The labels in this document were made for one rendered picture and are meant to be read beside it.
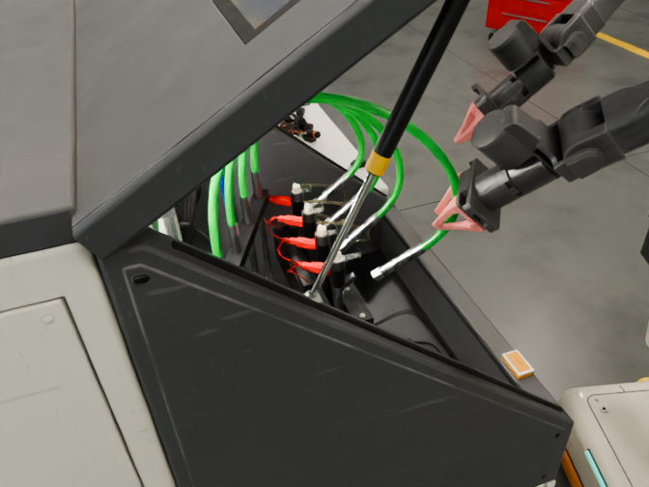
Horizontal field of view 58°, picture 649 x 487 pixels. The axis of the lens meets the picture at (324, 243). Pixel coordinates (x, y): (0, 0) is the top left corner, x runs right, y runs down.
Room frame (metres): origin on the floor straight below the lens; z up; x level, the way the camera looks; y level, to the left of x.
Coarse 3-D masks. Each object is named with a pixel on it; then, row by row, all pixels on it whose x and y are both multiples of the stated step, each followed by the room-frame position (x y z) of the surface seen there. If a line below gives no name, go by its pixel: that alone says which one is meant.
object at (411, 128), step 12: (324, 96) 0.73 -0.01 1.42; (336, 96) 0.74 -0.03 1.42; (348, 96) 0.74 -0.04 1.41; (360, 108) 0.73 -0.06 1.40; (372, 108) 0.73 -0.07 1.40; (384, 108) 0.74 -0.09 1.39; (420, 132) 0.74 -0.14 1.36; (432, 144) 0.73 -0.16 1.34; (444, 156) 0.74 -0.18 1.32; (444, 168) 0.74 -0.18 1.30; (216, 180) 0.73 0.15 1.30; (456, 180) 0.73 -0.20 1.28; (216, 192) 0.73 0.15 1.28; (456, 192) 0.73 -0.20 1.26; (216, 204) 0.73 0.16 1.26; (216, 216) 0.73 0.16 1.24; (456, 216) 0.73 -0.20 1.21; (216, 228) 0.73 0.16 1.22; (216, 240) 0.73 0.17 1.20; (432, 240) 0.74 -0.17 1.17; (216, 252) 0.73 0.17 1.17
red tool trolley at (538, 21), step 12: (492, 0) 5.01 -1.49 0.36; (504, 0) 4.92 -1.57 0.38; (516, 0) 4.85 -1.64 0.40; (528, 0) 4.76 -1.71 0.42; (540, 0) 4.70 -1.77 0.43; (552, 0) 4.63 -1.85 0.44; (564, 0) 4.55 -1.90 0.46; (492, 12) 5.00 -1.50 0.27; (504, 12) 4.91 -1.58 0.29; (516, 12) 4.84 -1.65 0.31; (528, 12) 4.76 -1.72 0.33; (540, 12) 4.68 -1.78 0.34; (552, 12) 4.61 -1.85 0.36; (492, 24) 5.00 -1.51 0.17; (504, 24) 4.90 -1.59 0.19; (540, 24) 4.67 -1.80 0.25; (492, 36) 5.03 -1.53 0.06
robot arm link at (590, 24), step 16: (576, 0) 1.06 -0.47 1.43; (592, 0) 1.03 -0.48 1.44; (608, 0) 1.04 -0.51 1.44; (624, 0) 1.05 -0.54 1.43; (560, 16) 1.06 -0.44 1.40; (576, 16) 1.01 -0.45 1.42; (592, 16) 1.02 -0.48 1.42; (608, 16) 1.03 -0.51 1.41; (544, 32) 1.05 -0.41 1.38; (560, 32) 1.00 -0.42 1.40; (592, 32) 1.01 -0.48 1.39
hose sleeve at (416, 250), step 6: (414, 246) 0.74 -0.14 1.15; (420, 246) 0.74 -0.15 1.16; (408, 252) 0.74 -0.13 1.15; (414, 252) 0.73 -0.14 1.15; (420, 252) 0.73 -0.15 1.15; (396, 258) 0.74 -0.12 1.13; (402, 258) 0.73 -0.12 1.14; (408, 258) 0.73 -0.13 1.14; (414, 258) 0.73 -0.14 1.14; (384, 264) 0.74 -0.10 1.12; (390, 264) 0.74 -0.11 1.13; (396, 264) 0.73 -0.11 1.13; (402, 264) 0.73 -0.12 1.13; (384, 270) 0.73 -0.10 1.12; (390, 270) 0.73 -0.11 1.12
